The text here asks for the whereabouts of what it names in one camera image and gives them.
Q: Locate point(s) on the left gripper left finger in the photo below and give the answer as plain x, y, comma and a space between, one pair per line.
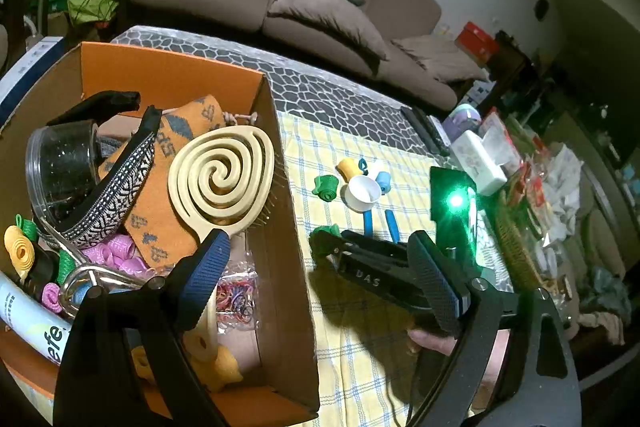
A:
97, 384

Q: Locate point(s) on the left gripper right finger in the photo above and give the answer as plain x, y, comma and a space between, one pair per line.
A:
537, 383

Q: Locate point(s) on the blue flexible curler rod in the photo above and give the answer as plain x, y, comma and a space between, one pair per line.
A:
367, 223

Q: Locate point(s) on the white spray bottle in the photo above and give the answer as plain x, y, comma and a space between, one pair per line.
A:
43, 330

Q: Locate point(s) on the pink hair roller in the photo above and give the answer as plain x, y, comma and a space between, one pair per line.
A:
120, 253

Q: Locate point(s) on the white bottle cap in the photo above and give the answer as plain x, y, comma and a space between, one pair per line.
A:
361, 193

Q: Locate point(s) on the bag of colourful hair ties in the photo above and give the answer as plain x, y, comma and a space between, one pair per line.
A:
236, 298

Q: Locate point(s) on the orange patterned cloth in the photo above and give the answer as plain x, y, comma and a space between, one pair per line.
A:
158, 233

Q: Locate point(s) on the yellow hair roller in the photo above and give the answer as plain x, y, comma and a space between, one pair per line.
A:
348, 168

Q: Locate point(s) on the green hair roller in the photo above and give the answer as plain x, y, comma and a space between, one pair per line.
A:
325, 187

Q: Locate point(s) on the black patterned headband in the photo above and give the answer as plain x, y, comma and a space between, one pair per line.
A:
101, 214

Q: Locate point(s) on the cream spiral hairbrush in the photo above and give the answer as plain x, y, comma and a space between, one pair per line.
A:
218, 184

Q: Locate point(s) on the blue hair roller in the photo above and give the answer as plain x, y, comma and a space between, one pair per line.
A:
384, 181

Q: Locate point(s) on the person's hand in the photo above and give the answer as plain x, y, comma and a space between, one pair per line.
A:
443, 344

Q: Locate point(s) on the orange cardboard box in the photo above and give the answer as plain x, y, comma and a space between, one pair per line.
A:
284, 390

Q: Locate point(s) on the white tissue box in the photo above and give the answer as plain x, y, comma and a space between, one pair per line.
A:
476, 162

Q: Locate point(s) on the yellow plaid cloth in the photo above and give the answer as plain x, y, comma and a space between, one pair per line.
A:
368, 376

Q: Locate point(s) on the black remote control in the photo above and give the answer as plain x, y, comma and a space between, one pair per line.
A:
429, 130

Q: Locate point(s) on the purple round container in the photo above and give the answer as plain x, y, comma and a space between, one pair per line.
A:
463, 118

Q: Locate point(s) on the red box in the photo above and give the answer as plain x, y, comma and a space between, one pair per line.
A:
477, 43

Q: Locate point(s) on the grey pebble pattern cloth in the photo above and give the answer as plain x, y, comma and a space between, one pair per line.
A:
297, 89

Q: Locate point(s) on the brown cushion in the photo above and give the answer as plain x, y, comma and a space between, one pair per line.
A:
334, 32

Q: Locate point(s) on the brown sofa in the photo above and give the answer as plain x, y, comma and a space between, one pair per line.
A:
388, 41

